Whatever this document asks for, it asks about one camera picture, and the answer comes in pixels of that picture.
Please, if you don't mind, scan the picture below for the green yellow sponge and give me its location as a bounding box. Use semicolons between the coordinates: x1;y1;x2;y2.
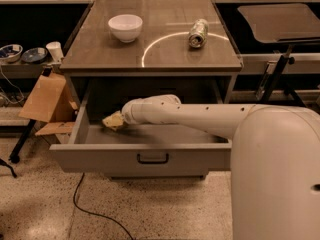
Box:
106;125;126;132

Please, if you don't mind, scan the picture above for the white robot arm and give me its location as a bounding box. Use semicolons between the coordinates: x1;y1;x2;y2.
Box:
103;95;320;240

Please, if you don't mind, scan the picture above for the open grey top drawer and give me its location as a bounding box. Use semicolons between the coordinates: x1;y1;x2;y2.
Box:
50;87;231;178

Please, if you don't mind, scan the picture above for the grey drawer cabinet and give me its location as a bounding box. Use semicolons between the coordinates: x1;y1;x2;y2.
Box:
59;0;244;181

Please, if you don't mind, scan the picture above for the cardboard box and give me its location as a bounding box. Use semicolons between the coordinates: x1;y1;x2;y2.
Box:
19;73;78;136

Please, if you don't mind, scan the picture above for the white ceramic bowl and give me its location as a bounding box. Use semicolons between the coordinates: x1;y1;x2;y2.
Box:
108;14;143;43

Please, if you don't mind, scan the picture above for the white paper cup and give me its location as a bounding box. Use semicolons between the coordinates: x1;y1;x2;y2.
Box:
46;41;64;62

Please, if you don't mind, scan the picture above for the dark blue plate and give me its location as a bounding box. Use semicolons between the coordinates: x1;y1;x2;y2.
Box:
21;47;48;64

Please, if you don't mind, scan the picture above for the black left stand leg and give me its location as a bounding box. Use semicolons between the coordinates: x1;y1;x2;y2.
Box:
9;120;36;164

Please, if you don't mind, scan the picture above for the crushed metal can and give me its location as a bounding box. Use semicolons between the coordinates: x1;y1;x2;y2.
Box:
188;19;209;48

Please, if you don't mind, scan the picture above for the blue patterned bowl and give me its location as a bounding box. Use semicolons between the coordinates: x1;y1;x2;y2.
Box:
0;44;23;63

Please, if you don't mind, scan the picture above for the grey tray on stand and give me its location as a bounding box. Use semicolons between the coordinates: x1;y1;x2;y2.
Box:
238;3;320;43

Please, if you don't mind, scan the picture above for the black drawer handle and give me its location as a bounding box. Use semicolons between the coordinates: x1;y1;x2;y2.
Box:
136;153;169;165

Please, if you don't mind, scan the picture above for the black floor cable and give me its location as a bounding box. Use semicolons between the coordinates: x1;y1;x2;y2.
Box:
72;172;135;240

